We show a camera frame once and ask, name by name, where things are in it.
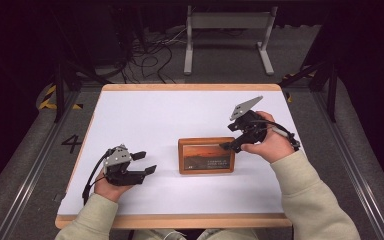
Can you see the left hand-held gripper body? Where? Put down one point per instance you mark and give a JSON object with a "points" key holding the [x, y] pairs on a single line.
{"points": [[116, 160]]}

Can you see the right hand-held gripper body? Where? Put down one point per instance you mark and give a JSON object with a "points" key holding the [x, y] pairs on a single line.
{"points": [[250, 128]]}

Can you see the wooden picture frame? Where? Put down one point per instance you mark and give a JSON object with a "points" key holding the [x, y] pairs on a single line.
{"points": [[203, 160]]}

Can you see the person's left hand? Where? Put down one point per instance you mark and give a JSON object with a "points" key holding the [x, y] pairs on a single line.
{"points": [[110, 191]]}

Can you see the person's right hand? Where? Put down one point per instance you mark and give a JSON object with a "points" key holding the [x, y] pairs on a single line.
{"points": [[276, 146]]}

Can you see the black metal stand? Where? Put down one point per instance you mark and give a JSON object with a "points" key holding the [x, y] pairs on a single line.
{"points": [[331, 93], [59, 86]]}

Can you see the yellow black hazard tape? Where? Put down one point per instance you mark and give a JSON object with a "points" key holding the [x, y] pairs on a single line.
{"points": [[48, 98]]}

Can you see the white metal stand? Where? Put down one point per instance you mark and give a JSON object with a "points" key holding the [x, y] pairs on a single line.
{"points": [[228, 20]]}

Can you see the aluminium floor rail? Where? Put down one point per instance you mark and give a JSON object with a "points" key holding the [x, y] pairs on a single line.
{"points": [[36, 166], [353, 166]]}

